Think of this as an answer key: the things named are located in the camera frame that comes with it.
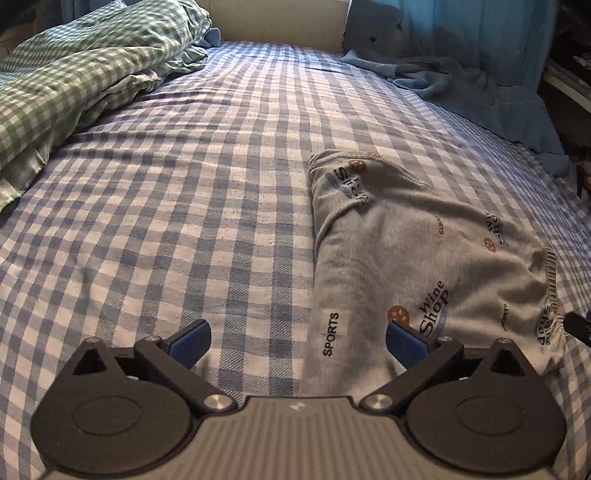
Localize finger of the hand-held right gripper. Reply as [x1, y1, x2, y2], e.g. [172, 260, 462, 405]
[564, 311, 591, 348]

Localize green checked quilt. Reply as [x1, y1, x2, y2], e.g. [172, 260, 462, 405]
[0, 0, 213, 214]

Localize blue crumpled garment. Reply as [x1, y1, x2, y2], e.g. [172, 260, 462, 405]
[342, 48, 571, 177]

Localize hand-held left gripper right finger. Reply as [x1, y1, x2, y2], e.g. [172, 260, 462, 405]
[361, 320, 533, 414]

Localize white furniture edge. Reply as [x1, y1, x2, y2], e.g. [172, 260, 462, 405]
[542, 60, 591, 112]

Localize beige bed frame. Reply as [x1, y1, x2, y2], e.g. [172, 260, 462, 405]
[205, 0, 352, 54]

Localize blue checked bed sheet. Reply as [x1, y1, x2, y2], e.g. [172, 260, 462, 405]
[0, 41, 591, 480]

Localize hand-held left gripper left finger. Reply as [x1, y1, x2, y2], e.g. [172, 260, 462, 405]
[74, 319, 237, 414]

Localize grey printed pants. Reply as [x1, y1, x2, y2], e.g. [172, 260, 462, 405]
[300, 148, 567, 402]

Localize blue star curtain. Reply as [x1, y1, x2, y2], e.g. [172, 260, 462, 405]
[344, 0, 562, 88]

